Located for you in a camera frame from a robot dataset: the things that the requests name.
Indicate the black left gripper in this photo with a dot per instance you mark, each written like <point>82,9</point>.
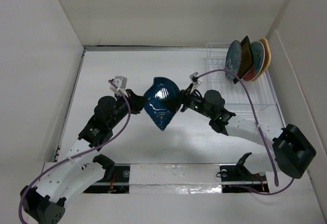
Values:
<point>136,101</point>

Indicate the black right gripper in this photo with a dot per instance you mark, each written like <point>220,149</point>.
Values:
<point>173,102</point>

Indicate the dark blue leaf-shaped dish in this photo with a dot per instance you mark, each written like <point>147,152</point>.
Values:
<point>161,89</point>

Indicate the blue-grey blossom round plate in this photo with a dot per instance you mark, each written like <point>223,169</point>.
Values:
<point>233,57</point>

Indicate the black and amber square plate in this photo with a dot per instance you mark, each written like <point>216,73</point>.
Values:
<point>247,59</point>

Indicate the red and teal floral plate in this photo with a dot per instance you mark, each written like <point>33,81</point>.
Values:
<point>258,51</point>

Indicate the orange woven square plate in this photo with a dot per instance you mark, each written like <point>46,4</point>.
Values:
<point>267,59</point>

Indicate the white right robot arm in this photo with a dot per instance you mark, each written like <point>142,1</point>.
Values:
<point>287,149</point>

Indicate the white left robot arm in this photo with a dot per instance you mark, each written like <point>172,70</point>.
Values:
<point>45,199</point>

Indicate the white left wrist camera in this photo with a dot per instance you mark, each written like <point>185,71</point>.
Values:
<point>118,85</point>

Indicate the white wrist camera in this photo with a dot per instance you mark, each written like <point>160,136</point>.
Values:
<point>195,79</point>
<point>118,85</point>

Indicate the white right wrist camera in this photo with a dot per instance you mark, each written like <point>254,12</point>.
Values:
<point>195,79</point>

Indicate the white wire dish rack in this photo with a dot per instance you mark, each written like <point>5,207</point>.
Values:
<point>261,91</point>

